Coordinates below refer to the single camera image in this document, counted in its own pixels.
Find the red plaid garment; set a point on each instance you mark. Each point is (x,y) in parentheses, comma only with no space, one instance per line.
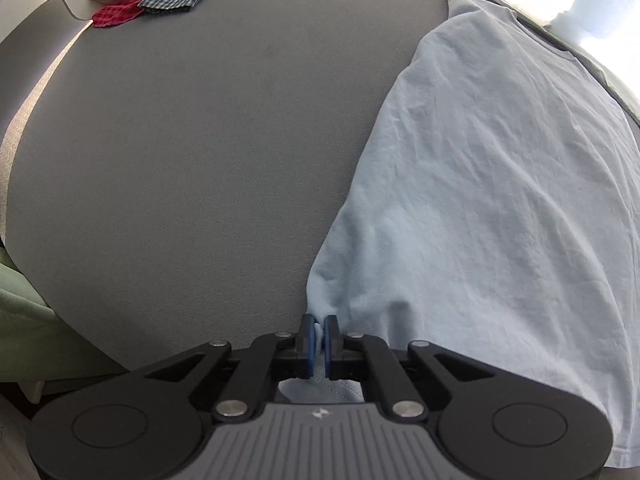
(115,12)

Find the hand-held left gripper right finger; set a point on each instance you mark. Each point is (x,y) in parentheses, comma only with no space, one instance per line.
(329,342)

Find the light blue t-shirt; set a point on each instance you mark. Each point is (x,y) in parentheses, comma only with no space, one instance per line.
(475,185)

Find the grey felt mat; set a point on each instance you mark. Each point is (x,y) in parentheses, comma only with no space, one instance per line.
(200,160)

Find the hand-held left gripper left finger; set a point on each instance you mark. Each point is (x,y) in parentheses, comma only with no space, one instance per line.
(310,342)

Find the green upholstered seat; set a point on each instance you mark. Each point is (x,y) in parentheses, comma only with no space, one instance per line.
(35,320)

